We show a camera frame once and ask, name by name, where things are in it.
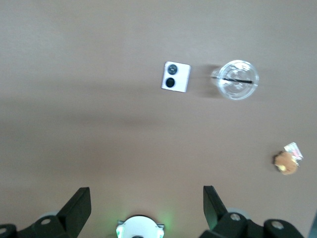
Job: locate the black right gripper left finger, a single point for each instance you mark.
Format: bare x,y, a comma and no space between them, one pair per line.
64,220

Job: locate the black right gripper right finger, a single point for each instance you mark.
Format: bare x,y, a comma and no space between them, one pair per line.
232,225

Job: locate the lilac folding phone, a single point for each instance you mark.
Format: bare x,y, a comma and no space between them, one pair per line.
182,77

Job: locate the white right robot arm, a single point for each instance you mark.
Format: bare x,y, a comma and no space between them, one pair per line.
140,225

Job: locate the burger plush with tag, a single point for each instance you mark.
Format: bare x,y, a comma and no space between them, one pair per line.
286,162

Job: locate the clear plastic cup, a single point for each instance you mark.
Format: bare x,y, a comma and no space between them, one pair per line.
235,91

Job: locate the black drinking straw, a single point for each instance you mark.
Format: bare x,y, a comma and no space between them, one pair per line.
237,80

